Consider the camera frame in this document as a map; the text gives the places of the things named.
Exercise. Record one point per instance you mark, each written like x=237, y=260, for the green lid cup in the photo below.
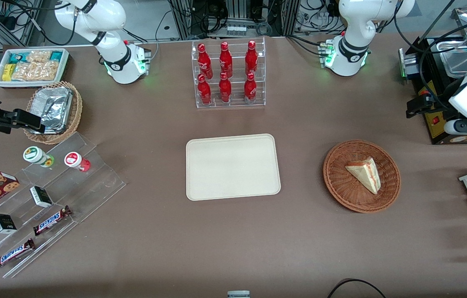
x=34, y=155

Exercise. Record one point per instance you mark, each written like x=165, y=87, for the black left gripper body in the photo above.
x=437, y=104

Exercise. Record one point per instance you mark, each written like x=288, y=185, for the triangle sandwich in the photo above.
x=366, y=174

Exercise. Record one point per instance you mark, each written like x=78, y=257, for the red cola bottle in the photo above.
x=225, y=90
x=251, y=58
x=204, y=62
x=225, y=61
x=250, y=90
x=204, y=92

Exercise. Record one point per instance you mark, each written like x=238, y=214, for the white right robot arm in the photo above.
x=109, y=16

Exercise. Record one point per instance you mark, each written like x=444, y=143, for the light wicker basket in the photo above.
x=77, y=107

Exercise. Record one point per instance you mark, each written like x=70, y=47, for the teal snack packet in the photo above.
x=56, y=55
x=17, y=56

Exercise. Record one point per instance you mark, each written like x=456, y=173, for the round brown wicker basket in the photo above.
x=341, y=190

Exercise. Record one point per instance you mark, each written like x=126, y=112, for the aluminium frame rack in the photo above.
x=237, y=14

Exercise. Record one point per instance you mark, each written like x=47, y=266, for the stainless steel pan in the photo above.
x=457, y=62

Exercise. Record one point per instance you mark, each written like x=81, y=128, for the aluminium foil container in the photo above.
x=53, y=105

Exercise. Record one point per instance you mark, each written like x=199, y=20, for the white rectangular snack bin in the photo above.
x=64, y=68

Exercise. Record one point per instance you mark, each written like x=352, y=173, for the small black box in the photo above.
x=3, y=224
x=41, y=197

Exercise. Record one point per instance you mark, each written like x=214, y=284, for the red lid cup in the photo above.
x=74, y=159

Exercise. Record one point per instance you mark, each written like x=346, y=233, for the snickers chocolate bar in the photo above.
x=13, y=253
x=51, y=220

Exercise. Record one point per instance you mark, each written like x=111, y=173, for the small grey object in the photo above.
x=238, y=294

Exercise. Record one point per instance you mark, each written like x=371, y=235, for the clear acrylic bottle rack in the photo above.
x=235, y=49

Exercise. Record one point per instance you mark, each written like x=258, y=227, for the black countertop appliance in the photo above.
x=434, y=132

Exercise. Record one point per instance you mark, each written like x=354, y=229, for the yellow snack packet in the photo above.
x=8, y=72

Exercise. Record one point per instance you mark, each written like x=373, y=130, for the large clear cracker bag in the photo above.
x=37, y=71

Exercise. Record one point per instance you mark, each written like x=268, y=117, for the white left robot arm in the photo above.
x=357, y=25

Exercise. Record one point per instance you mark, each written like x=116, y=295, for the small clear cracker bag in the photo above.
x=39, y=55

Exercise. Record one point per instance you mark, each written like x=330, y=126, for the clear acrylic step display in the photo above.
x=88, y=186

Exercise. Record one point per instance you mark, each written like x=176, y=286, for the cream plastic tray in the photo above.
x=233, y=167

